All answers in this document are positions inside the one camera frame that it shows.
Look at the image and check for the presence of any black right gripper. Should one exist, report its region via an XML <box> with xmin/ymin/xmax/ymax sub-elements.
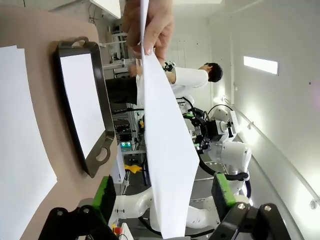
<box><xmin>183</xmin><ymin>109</ymin><xmax>222</xmax><ymax>155</ymax></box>

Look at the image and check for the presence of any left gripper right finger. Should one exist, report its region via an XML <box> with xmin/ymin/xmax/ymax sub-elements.
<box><xmin>211</xmin><ymin>172</ymin><xmax>292</xmax><ymax>240</ymax></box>

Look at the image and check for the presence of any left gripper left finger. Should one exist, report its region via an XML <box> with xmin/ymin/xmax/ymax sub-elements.
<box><xmin>37</xmin><ymin>175</ymin><xmax>118</xmax><ymax>240</ymax></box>

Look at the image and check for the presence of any white A4 paper sheet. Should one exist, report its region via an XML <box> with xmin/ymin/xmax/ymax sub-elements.
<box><xmin>139</xmin><ymin>0</ymin><xmax>201</xmax><ymax>240</ymax></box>
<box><xmin>59</xmin><ymin>52</ymin><xmax>107</xmax><ymax>161</ymax></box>

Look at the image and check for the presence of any person's right hand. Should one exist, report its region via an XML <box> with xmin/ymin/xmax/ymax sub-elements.
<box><xmin>121</xmin><ymin>0</ymin><xmax>175</xmax><ymax>61</ymax></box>

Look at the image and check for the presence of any red emergency stop button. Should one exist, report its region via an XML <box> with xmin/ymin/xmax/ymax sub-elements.
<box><xmin>110</xmin><ymin>223</ymin><xmax>124</xmax><ymax>236</ymax></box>

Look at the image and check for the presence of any person in white shirt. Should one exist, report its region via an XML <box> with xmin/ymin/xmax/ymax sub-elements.
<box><xmin>105</xmin><ymin>61</ymin><xmax>224</xmax><ymax>106</ymax></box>

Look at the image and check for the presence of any equipment rack with green lights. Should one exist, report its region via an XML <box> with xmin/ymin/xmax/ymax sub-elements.
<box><xmin>109</xmin><ymin>107</ymin><xmax>146</xmax><ymax>152</ymax></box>

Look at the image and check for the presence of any brown plastic tray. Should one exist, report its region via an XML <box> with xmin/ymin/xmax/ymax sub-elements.
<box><xmin>53</xmin><ymin>36</ymin><xmax>116</xmax><ymax>179</ymax></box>

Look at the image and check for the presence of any rectangular ceiling light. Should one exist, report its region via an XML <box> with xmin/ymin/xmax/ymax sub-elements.
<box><xmin>243</xmin><ymin>55</ymin><xmax>279</xmax><ymax>76</ymax></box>

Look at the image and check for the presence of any white A4 paper stack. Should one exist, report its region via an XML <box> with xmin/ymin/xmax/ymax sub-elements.
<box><xmin>0</xmin><ymin>44</ymin><xmax>59</xmax><ymax>240</ymax></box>

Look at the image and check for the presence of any white table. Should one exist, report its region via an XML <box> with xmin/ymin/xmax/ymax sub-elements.
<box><xmin>89</xmin><ymin>0</ymin><xmax>123</xmax><ymax>20</ymax></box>

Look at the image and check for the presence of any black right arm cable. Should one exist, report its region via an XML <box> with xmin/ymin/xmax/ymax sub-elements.
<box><xmin>198</xmin><ymin>159</ymin><xmax>252</xmax><ymax>199</ymax></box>

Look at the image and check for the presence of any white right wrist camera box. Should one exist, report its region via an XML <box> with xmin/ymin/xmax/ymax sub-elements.
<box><xmin>228</xmin><ymin>110</ymin><xmax>238</xmax><ymax>136</ymax></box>

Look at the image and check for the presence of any white wall conduit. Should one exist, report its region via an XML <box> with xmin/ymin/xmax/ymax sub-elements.
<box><xmin>232</xmin><ymin>99</ymin><xmax>320</xmax><ymax>210</ymax></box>

